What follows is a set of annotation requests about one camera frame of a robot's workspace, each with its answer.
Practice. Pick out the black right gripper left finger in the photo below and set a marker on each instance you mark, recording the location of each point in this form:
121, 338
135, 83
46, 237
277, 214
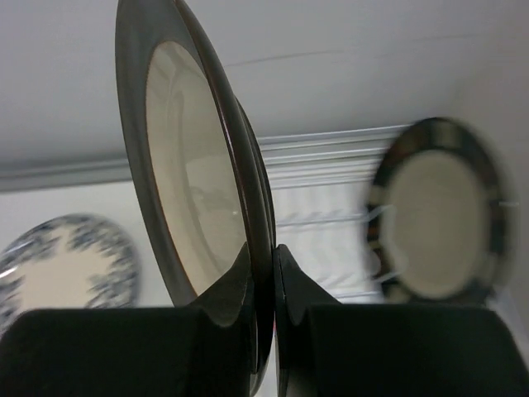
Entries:
124, 351

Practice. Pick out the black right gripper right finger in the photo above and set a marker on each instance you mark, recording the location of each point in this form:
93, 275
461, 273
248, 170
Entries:
327, 348

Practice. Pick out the blue floral white plate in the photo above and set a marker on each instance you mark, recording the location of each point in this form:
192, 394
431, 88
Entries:
78, 261

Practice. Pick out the patterned dark rim plate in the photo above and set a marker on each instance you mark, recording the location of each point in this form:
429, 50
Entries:
441, 228

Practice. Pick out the brown rim cream plate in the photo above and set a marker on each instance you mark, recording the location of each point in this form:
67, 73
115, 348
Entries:
203, 192

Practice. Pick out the white wire dish rack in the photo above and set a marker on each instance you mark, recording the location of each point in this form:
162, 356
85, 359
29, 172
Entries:
323, 223

